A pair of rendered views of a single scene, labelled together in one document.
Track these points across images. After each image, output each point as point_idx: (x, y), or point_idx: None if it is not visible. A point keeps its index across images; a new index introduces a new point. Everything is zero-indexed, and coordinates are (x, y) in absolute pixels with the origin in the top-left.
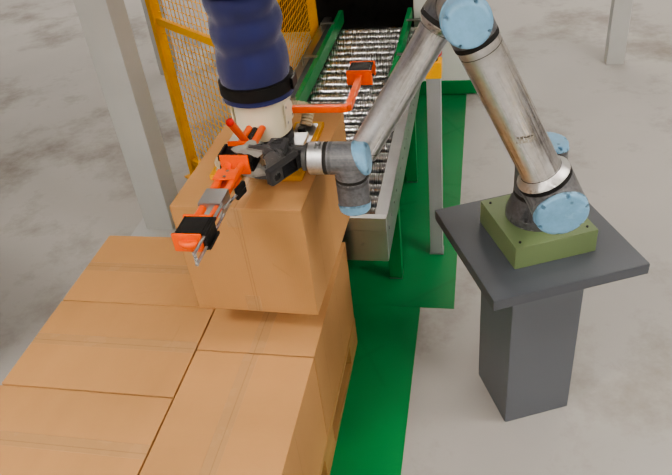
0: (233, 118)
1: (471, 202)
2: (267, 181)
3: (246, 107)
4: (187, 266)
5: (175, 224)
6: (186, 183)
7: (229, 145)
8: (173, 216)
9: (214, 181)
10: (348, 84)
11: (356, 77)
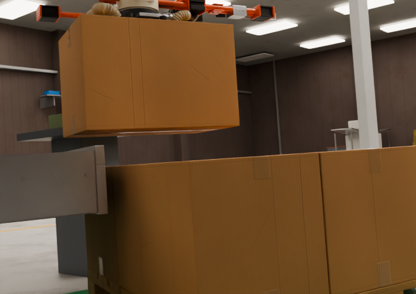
0: None
1: (58, 127)
2: (202, 18)
3: None
4: (236, 82)
5: (234, 41)
6: (205, 22)
7: None
8: (233, 33)
9: (223, 5)
10: (60, 17)
11: (62, 12)
